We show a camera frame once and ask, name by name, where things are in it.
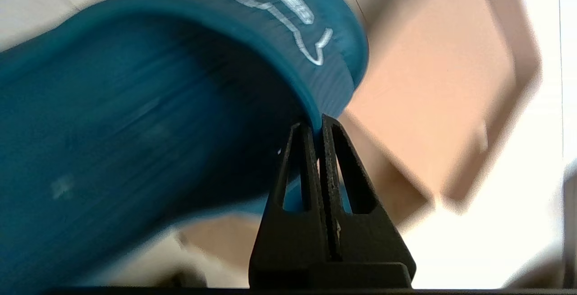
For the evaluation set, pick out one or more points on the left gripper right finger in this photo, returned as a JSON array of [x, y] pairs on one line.
[[369, 241]]

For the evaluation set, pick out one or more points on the brown cardboard shoebox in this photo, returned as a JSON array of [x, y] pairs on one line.
[[432, 101]]

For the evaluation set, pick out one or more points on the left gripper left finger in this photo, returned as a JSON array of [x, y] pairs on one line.
[[288, 241]]

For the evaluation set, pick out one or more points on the teal slide sandal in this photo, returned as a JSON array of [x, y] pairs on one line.
[[135, 119]]

